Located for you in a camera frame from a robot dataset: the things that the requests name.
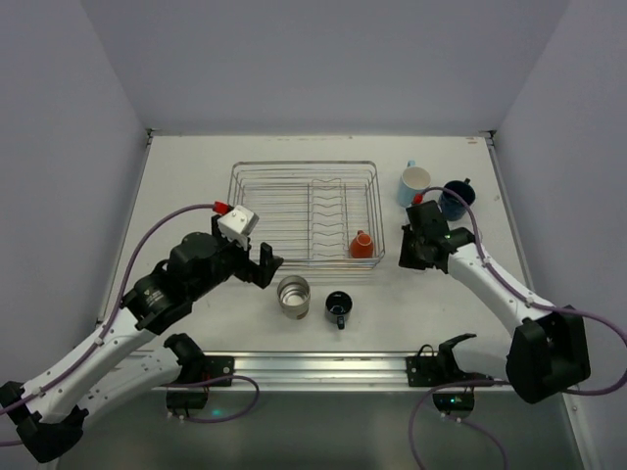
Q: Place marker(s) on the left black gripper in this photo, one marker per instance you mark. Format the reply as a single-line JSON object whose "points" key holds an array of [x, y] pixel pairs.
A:
{"points": [[252, 266]]}

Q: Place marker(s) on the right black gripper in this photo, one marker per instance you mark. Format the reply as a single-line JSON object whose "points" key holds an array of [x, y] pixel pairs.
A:
{"points": [[414, 248]]}

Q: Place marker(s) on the beige brown cup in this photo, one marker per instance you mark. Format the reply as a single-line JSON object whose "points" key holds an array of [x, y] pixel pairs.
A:
{"points": [[294, 296]]}

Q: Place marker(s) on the large dark blue mug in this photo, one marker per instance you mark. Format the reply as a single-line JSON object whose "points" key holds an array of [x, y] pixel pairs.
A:
{"points": [[457, 195]]}

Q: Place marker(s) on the orange small cup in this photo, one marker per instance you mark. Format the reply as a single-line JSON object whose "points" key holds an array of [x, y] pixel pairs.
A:
{"points": [[361, 246]]}

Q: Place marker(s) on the light blue mug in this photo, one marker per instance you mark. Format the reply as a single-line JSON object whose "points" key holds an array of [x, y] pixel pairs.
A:
{"points": [[413, 180]]}

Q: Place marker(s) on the small dark blue cup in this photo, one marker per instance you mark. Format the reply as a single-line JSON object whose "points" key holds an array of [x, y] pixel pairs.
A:
{"points": [[338, 307]]}

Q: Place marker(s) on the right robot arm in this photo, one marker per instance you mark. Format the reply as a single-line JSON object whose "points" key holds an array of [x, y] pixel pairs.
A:
{"points": [[548, 353]]}

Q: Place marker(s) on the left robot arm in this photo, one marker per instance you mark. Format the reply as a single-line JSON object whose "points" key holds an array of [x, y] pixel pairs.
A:
{"points": [[51, 409]]}

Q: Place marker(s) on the left black control box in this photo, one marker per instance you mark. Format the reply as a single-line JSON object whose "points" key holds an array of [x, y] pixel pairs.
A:
{"points": [[186, 403]]}

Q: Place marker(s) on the black control box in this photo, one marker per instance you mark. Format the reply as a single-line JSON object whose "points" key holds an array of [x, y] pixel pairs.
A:
{"points": [[459, 405], [186, 403]]}

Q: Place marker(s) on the right black control box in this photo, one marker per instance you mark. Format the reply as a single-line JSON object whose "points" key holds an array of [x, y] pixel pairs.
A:
{"points": [[459, 405]]}

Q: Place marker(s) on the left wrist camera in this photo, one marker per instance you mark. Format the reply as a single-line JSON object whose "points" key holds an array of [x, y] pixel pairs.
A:
{"points": [[237, 225]]}

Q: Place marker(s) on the wire dish rack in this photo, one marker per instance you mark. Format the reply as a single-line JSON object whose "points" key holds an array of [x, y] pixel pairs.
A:
{"points": [[311, 211]]}

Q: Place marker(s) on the aluminium rail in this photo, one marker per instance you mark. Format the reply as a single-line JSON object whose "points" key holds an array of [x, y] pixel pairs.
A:
{"points": [[323, 371]]}

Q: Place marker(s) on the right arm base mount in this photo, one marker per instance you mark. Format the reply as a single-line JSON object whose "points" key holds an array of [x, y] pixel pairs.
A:
{"points": [[431, 367]]}

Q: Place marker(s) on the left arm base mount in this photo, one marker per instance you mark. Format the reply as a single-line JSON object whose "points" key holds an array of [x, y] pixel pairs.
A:
{"points": [[215, 367]]}

